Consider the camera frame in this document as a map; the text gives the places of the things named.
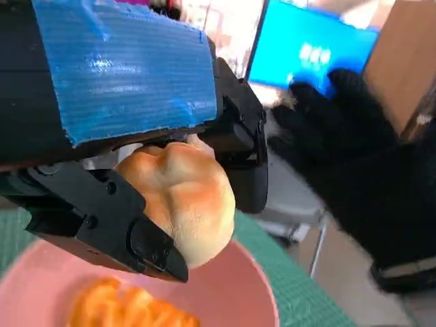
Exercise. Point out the pink bowl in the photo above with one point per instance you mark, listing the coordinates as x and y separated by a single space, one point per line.
221 296

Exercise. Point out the green cutting mat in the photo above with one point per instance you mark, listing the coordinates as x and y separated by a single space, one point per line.
299 299

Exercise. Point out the round toy bread bun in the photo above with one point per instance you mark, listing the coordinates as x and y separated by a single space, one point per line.
190 204

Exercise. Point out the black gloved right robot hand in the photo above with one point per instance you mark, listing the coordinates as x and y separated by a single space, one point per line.
368 177

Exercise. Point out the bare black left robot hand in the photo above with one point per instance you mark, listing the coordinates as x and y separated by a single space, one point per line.
119 75

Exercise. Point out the brown cardboard panel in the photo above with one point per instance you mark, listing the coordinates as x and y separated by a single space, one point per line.
402 51

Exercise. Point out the blue computer monitor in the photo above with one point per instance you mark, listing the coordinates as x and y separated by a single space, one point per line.
289 34

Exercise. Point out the twisted orange toy bread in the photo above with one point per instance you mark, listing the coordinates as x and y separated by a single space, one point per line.
119 306

